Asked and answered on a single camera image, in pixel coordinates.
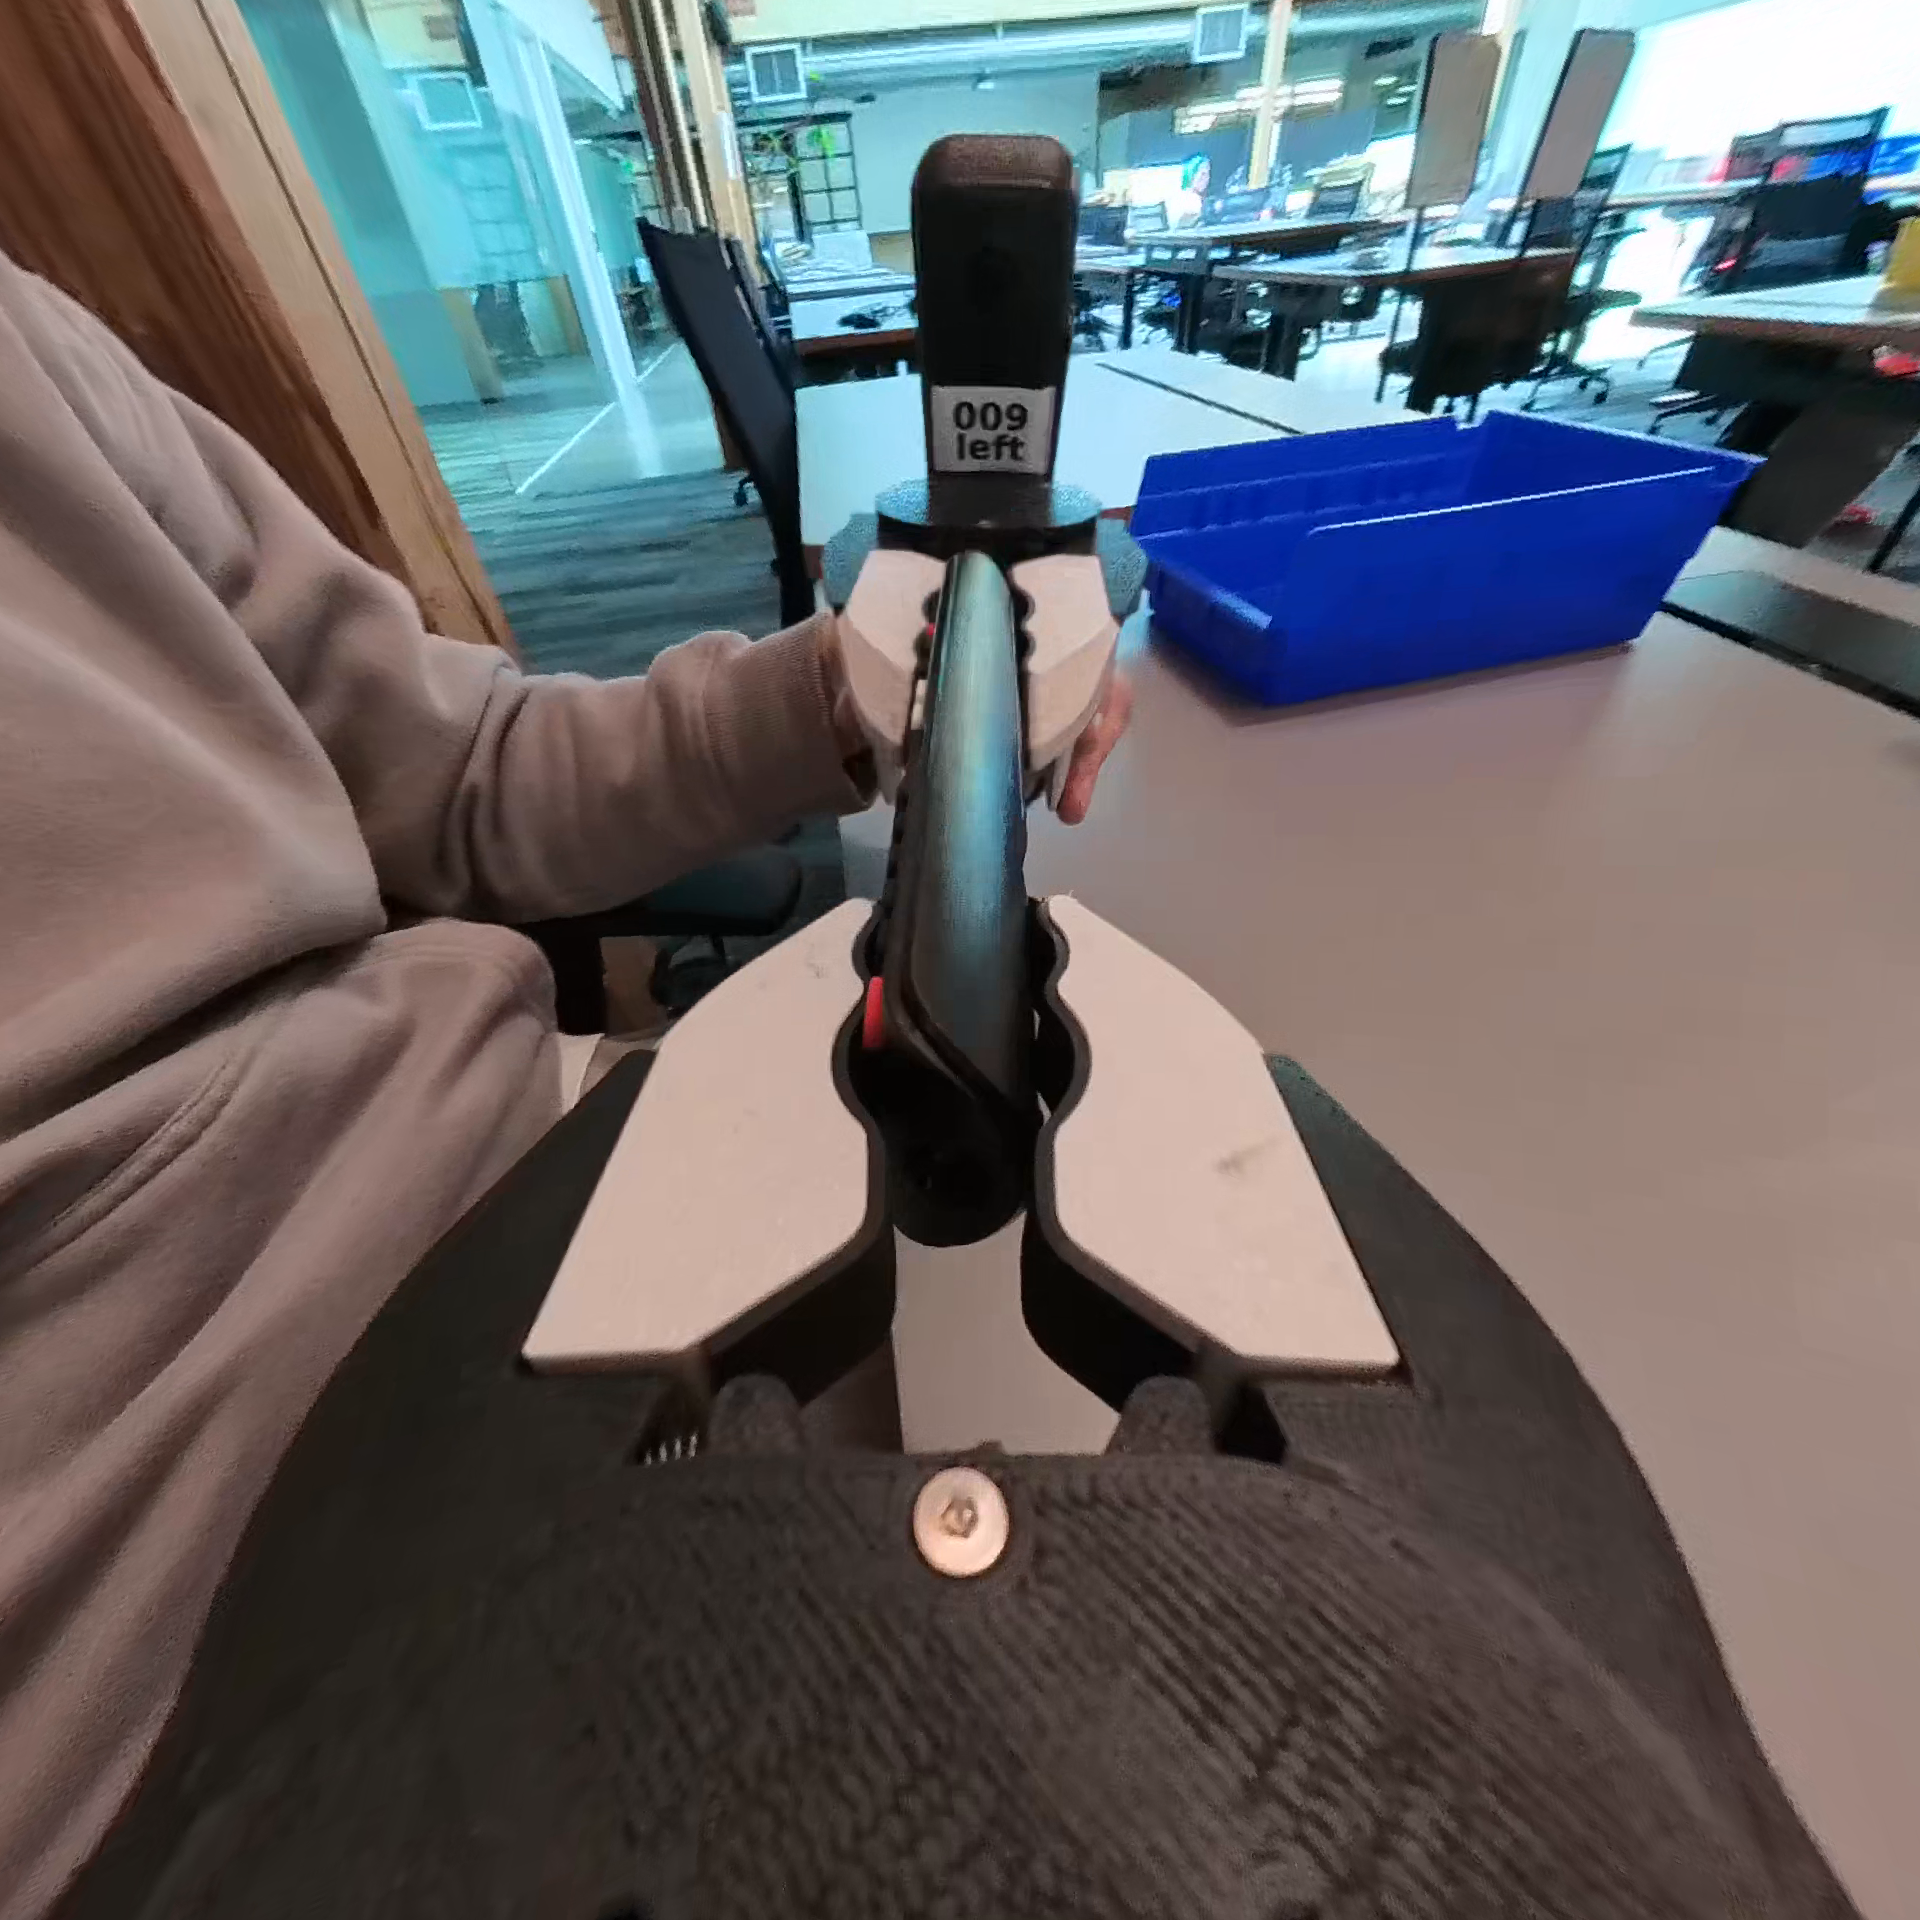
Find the dark brown strip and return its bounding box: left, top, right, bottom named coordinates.
left=869, top=547, right=1051, bottom=1250

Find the grey desk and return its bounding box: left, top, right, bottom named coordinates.
left=798, top=355, right=1920, bottom=1920

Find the blue plastic bin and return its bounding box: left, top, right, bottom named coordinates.
left=1128, top=412, right=1762, bottom=710

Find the person's left forearm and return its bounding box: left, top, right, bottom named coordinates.
left=286, top=599, right=876, bottom=937

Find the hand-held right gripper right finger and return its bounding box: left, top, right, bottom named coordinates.
left=1026, top=895, right=1405, bottom=1382

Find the person's left hand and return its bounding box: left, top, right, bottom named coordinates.
left=1051, top=665, right=1136, bottom=826

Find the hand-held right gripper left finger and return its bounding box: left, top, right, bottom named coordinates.
left=525, top=900, right=896, bottom=1376

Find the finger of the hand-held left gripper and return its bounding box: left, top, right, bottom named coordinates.
left=1015, top=557, right=1119, bottom=817
left=838, top=547, right=958, bottom=806

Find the black desk mat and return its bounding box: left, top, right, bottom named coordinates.
left=1661, top=565, right=1920, bottom=716

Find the black office chair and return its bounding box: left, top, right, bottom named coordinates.
left=636, top=217, right=822, bottom=630

